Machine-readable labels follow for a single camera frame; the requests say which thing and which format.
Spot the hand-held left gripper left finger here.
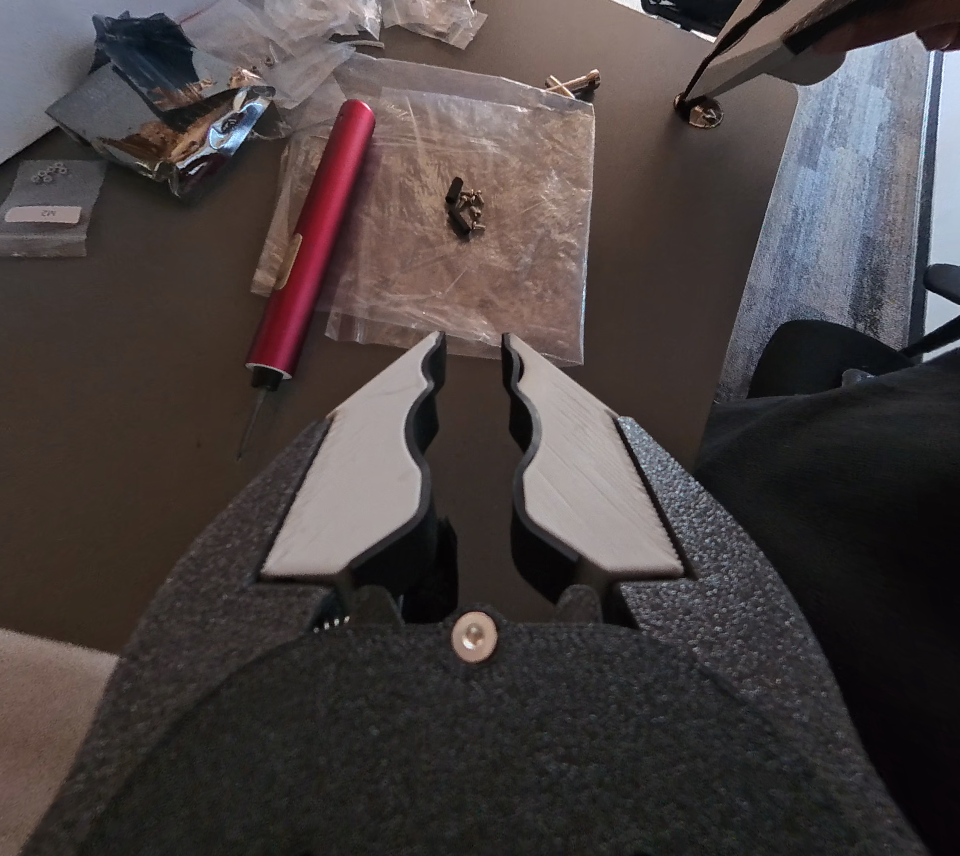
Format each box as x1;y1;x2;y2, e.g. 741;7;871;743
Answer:
261;331;449;583

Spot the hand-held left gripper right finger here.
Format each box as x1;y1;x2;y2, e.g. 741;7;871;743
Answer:
501;333;687;581

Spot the small round metal ring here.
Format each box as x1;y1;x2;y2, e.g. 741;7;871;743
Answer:
675;92;727;131

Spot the dark grey desk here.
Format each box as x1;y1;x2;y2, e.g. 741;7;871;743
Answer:
0;0;800;655

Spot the person's right hand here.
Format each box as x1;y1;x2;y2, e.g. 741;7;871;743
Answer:
813;0;960;58

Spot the pile of clear plastic bags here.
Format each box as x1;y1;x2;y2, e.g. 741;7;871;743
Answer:
187;0;597;368

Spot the dark red screwdriver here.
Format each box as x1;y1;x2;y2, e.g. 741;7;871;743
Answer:
238;98;376;461

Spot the white foam sheet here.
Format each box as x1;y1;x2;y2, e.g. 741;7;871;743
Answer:
0;627;121;856

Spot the dark foil bag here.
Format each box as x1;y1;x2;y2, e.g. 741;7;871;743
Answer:
46;12;290;197

